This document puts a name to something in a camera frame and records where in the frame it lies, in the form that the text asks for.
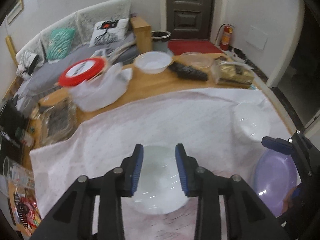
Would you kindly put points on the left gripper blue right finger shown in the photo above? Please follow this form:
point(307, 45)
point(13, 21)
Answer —
point(186, 166)

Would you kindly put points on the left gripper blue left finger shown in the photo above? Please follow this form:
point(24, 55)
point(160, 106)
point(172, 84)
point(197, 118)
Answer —
point(133, 170)

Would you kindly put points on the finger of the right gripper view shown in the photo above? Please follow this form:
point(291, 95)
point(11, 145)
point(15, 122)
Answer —
point(278, 145)

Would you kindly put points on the purple plate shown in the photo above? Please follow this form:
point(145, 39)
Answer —
point(275, 175)

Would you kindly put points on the person's right hand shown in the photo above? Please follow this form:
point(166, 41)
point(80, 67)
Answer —
point(287, 202)

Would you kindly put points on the pink bunny table cloth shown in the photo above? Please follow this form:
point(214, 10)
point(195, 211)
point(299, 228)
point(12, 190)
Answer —
point(200, 119)

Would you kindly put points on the gold tissue box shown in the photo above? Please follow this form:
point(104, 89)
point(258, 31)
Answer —
point(229, 72)

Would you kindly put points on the glass ashtray tray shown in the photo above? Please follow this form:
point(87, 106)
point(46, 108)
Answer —
point(58, 122)

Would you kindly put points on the red lid container in bag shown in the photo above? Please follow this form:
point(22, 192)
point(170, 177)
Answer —
point(94, 84)

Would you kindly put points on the black brush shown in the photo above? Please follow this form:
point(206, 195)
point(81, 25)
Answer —
point(187, 72)

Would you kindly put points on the white helmet on floor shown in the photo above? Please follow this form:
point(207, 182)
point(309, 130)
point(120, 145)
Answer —
point(238, 55)

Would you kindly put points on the white plastic bowl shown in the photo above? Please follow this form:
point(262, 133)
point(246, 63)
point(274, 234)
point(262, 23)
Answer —
point(153, 62)

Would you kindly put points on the snack packets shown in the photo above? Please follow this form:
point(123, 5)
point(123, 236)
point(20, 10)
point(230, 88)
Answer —
point(24, 208)

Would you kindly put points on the drinking glass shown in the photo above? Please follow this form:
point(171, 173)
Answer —
point(17, 174)

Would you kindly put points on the red door mat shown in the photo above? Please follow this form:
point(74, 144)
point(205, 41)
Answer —
point(179, 47)

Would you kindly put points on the black electric kettle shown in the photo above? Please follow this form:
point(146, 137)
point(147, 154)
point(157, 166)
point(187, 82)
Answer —
point(11, 119)

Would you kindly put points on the red fire extinguisher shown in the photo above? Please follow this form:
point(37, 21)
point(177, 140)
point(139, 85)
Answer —
point(224, 35)

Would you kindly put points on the green trash bin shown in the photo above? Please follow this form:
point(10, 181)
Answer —
point(160, 40)

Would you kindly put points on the white tree print cushion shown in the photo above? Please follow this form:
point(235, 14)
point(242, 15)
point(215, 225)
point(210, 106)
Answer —
point(110, 31)

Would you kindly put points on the grey sofa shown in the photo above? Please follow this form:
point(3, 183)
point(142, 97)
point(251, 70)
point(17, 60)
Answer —
point(46, 74)

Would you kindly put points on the teal cushion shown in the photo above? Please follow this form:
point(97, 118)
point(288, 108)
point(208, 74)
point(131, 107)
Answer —
point(60, 42)

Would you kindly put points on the black white cushion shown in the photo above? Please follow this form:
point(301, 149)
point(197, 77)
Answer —
point(27, 64)

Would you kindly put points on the dark entrance door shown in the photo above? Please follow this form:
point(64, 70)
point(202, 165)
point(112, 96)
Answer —
point(189, 19)

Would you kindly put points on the left small landscape painting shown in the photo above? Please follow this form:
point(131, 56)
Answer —
point(15, 11)

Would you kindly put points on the white wall panel box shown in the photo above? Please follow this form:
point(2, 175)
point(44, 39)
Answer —
point(257, 38)

